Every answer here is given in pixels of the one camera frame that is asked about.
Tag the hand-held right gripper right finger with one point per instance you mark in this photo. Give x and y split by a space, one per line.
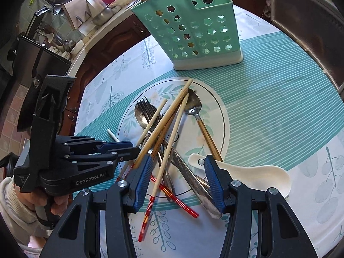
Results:
213 180

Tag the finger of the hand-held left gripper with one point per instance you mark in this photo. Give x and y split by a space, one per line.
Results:
126 157
115 146

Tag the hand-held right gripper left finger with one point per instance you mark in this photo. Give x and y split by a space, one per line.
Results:
143 182

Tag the bamboo chopstick red striped end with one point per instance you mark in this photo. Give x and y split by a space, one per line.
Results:
175 131
155 118
188 207

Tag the plain bamboo chopstick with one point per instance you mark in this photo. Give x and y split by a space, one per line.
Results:
172 113
160 137

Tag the white ceramic soup spoon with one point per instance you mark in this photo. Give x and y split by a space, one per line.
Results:
255 177

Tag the green perforated utensil holder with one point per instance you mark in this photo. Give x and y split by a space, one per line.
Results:
204 45

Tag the person's left forearm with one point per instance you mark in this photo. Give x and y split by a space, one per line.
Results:
13 207

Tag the person's left hand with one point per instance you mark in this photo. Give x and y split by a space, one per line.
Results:
59 202

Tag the metal fork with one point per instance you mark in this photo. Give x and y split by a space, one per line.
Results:
193 182

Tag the small metal spoon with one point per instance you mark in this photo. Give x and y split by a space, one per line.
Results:
168 185

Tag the teal leaf print tablecloth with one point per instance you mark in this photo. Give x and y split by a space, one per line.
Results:
268 99

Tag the brown wooden cabinet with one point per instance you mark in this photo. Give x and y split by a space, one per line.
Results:
107 48

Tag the black stove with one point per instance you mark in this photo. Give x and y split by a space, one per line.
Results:
48 64

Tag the stainless steel pot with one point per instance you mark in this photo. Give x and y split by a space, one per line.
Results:
103 16

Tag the wooden cutting board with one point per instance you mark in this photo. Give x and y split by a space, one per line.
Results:
76 10

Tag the grey mesh cabinet door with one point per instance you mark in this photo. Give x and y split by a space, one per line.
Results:
303 24

